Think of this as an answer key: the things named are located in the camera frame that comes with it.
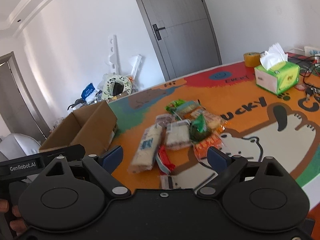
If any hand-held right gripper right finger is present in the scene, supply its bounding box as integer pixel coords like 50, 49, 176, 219
197, 146, 293, 199

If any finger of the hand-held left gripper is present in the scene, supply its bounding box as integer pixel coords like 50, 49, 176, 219
39, 144, 86, 160

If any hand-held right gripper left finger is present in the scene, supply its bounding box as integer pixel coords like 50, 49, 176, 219
37, 145, 131, 198

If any orange snack packet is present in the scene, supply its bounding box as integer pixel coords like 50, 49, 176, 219
194, 132, 224, 160

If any long white snack packet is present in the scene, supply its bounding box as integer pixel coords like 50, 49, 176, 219
128, 124, 163, 173

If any dark green snack packet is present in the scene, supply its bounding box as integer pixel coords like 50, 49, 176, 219
189, 114, 213, 142

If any brown cardboard box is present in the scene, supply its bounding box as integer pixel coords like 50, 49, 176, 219
39, 100, 118, 159

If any white bread packet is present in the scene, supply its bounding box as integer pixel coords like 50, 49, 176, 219
165, 120, 193, 150

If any red and white snack packet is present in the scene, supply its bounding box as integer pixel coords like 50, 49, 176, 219
156, 145, 175, 174

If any small white snack packet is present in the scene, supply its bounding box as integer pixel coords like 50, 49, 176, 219
160, 174, 183, 190

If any teal cracker packet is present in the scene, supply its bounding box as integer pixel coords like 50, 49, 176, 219
175, 100, 202, 117

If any purple snack packet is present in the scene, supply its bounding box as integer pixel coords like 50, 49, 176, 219
155, 114, 175, 130

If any light green snack packet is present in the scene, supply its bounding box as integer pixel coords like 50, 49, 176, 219
165, 99, 187, 113

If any person's left hand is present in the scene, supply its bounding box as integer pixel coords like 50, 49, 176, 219
0, 199, 24, 233

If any silver grey cover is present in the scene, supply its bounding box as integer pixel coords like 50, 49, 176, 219
0, 133, 42, 161

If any black shoe rack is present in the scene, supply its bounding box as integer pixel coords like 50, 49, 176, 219
67, 99, 87, 111

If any blue plastic bag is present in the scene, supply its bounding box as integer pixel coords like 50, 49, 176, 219
81, 82, 97, 99

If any panda print toilet seat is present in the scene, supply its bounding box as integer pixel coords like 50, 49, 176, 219
102, 74, 132, 103

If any grey side door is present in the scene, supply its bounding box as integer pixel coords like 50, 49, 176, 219
0, 52, 50, 140

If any white slanted board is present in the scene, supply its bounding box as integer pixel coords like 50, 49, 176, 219
129, 54, 144, 80

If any white board with holes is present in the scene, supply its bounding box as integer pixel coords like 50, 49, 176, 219
107, 35, 121, 77

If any green tissue box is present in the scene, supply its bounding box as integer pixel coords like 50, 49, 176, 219
254, 42, 300, 95

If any brown tape roll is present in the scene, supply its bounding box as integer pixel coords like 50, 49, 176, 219
244, 52, 262, 67

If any bunch of keys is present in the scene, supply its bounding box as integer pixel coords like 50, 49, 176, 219
304, 84, 320, 97

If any tangle of red black cables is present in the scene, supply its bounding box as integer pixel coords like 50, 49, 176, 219
287, 55, 320, 85

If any black door handle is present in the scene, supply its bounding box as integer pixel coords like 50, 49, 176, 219
152, 24, 165, 40

